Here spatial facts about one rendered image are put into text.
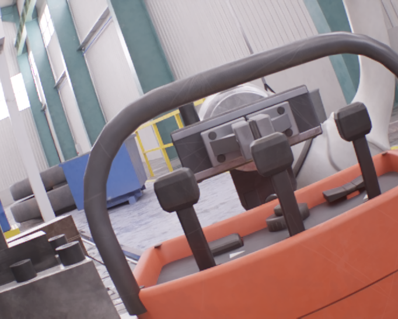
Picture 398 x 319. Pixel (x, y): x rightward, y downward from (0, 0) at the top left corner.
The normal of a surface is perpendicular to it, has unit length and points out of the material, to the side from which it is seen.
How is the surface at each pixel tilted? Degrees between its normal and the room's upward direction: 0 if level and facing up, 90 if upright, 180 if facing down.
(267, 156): 90
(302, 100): 90
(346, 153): 81
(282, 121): 90
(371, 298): 97
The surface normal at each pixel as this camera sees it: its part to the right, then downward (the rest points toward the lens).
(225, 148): -0.83, 0.34
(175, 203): 0.02, 0.22
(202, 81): -0.11, -0.11
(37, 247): 0.32, -0.07
